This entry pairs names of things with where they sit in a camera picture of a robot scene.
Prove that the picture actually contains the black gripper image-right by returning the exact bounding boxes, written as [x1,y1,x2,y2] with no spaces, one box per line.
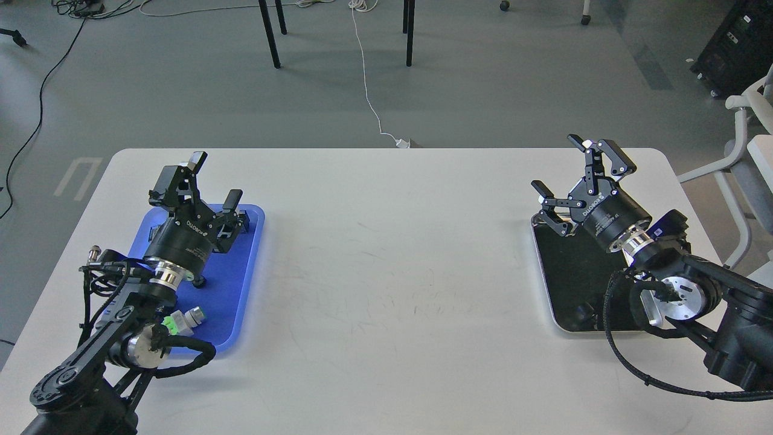
[531,134,652,253]

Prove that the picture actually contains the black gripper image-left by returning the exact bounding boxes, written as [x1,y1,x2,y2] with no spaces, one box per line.
[143,151,249,281]

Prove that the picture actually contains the silver metal tray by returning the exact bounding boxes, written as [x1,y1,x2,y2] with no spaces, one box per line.
[531,212,631,333]

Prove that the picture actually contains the black gear in tray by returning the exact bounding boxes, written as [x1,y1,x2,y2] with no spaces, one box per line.
[190,275,207,289]

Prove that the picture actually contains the blue plastic tray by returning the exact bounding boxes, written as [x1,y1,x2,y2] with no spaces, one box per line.
[165,204,265,353]

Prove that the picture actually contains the white office chair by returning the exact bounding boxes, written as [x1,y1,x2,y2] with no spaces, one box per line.
[678,71,771,269]

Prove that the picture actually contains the black equipment case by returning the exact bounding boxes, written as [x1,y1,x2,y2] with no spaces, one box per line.
[690,1,772,98]

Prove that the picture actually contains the black table legs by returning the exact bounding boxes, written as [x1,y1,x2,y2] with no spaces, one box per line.
[258,0,417,69]

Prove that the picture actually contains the white green connector switch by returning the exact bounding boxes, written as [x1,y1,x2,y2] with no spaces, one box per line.
[162,306,207,337]

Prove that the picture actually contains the white cable on floor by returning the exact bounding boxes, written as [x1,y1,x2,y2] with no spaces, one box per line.
[139,0,411,149]

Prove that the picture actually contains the black cable on floor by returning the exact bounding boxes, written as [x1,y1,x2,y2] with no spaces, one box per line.
[0,0,140,219]

